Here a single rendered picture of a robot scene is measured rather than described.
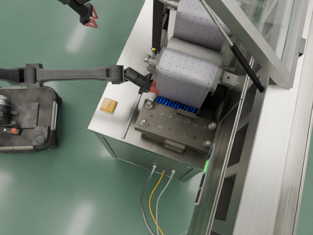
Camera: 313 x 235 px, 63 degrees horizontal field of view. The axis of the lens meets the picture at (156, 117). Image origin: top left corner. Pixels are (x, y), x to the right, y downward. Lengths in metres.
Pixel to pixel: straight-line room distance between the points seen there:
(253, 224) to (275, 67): 0.35
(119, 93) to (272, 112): 0.96
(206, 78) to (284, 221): 0.57
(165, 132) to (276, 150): 0.69
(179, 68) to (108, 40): 1.76
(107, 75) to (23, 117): 1.22
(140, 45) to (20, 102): 1.20
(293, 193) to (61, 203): 1.84
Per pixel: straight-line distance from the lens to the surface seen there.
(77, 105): 2.48
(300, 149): 0.94
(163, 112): 1.28
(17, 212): 2.46
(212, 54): 1.22
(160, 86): 1.21
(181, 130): 1.26
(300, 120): 0.98
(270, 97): 0.70
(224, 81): 1.10
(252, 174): 0.63
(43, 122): 2.25
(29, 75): 1.28
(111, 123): 1.41
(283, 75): 0.69
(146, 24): 1.71
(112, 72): 1.17
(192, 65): 1.08
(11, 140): 2.31
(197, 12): 1.14
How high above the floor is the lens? 2.23
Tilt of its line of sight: 71 degrees down
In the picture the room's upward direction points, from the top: 6 degrees clockwise
